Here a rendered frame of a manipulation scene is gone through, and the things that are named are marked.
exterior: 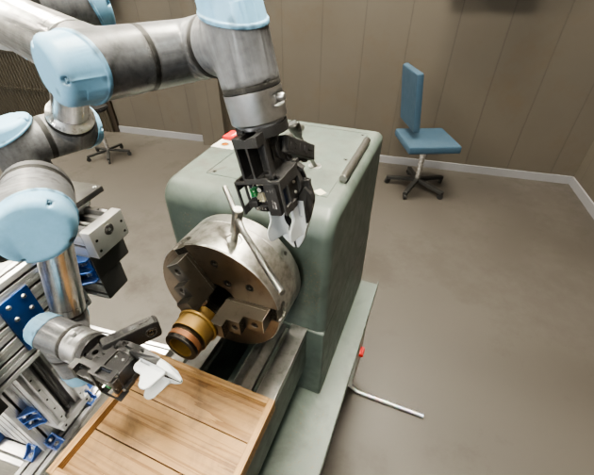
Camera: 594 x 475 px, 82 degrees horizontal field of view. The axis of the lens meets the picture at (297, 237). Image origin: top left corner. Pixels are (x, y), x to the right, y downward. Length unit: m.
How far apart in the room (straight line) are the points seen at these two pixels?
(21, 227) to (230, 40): 0.43
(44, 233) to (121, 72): 0.32
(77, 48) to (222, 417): 0.74
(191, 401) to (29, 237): 0.50
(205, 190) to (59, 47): 0.54
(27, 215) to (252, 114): 0.38
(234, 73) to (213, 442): 0.73
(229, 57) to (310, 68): 3.47
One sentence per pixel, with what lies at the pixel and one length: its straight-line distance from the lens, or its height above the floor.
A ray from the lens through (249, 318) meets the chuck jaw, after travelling 0.76.
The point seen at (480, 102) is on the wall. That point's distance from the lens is 3.92.
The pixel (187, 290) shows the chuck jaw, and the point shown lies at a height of 1.15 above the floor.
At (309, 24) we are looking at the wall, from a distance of 3.85.
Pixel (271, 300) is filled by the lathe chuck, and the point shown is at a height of 1.13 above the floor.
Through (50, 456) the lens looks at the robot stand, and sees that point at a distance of 1.81.
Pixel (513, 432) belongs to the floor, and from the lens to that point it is 2.09.
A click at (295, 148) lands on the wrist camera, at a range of 0.52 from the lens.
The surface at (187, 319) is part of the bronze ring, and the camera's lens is 0.76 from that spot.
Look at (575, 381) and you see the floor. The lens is 2.42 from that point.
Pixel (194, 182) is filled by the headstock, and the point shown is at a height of 1.25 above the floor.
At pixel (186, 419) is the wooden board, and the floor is 0.88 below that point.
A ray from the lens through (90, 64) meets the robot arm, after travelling 0.45.
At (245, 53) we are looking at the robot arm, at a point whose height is 1.61.
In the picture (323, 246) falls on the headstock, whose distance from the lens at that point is 0.80.
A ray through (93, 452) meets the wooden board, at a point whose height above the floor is 0.88.
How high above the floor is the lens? 1.69
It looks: 38 degrees down
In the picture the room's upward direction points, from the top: straight up
